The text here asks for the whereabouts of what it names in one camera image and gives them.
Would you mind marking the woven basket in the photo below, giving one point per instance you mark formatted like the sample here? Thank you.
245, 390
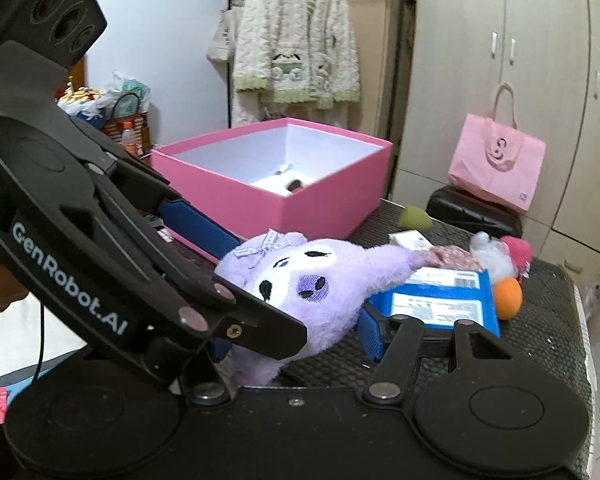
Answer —
139, 127

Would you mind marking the orange drink bottle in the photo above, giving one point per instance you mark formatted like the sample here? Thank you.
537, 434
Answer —
129, 140

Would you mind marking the pink pompom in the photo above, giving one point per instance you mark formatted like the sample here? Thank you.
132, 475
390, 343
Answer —
517, 252

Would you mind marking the cream fleece robe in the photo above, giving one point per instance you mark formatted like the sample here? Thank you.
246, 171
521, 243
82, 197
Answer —
290, 20

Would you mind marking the blue packet with white labels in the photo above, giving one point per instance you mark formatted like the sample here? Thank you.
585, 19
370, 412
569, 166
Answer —
485, 310

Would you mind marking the grey wardrobe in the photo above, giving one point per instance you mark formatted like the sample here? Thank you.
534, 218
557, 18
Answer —
455, 35

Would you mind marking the beige canvas tote bag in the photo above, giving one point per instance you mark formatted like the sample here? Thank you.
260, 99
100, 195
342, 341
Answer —
222, 40

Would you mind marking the pink tote bag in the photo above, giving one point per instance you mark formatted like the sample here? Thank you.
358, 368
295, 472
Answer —
495, 160

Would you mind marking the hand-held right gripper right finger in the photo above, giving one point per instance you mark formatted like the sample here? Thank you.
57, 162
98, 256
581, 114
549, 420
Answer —
372, 332

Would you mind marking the pink cardboard box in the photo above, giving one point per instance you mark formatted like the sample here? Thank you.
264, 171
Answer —
320, 200

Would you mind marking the white plastic bag with print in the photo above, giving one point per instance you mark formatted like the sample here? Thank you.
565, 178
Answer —
130, 87

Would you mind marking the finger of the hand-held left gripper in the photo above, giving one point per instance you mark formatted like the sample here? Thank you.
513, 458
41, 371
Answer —
195, 221
260, 320

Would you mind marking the colourful bouquet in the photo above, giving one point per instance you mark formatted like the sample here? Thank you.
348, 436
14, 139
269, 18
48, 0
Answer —
80, 100

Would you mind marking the white plush with brown patches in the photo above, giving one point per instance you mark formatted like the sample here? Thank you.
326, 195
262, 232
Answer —
275, 184

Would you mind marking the small white box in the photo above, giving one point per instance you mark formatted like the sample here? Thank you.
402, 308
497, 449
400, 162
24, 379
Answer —
407, 240

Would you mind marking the white fluffy toy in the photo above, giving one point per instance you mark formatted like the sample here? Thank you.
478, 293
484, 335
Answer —
487, 257

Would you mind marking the purple plush toy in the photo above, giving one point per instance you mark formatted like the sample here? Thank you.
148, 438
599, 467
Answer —
325, 310

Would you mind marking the floral fabric scrunchie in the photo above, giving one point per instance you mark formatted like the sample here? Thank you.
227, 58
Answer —
450, 257

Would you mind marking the orange ball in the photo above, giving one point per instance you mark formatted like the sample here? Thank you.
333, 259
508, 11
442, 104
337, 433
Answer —
509, 297

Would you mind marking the black suitcase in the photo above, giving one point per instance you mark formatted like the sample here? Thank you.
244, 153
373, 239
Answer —
460, 210

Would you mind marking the green ball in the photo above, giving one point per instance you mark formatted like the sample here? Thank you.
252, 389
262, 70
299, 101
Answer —
415, 217

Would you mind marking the black clothes rack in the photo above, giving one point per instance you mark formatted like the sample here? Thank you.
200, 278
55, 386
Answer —
228, 100

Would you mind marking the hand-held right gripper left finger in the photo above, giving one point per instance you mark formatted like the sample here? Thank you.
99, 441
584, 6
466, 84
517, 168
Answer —
221, 351

